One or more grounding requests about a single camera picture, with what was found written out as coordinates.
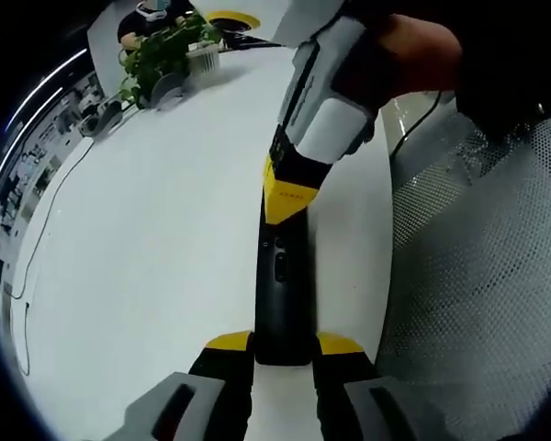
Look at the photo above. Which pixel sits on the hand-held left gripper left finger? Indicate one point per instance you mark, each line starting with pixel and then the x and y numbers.
pixel 220 381

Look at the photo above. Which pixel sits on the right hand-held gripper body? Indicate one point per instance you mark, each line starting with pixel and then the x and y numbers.
pixel 335 128

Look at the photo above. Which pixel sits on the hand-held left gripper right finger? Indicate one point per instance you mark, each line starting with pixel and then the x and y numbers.
pixel 344 386

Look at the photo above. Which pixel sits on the black remote control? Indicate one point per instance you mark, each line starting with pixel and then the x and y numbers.
pixel 282 317

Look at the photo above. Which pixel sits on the person's right hand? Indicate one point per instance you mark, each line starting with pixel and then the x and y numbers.
pixel 427 55

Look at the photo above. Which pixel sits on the white plant pot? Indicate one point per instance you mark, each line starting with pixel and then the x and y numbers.
pixel 204 60

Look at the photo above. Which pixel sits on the yellow rimmed round object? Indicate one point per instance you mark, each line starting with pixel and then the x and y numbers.
pixel 232 19

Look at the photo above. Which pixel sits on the grey round device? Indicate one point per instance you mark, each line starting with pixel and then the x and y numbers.
pixel 167 87

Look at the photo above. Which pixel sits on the white mesh chair back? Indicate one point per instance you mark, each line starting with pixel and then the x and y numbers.
pixel 477 275

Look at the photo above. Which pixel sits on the green potted plant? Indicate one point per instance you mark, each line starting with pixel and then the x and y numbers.
pixel 160 50

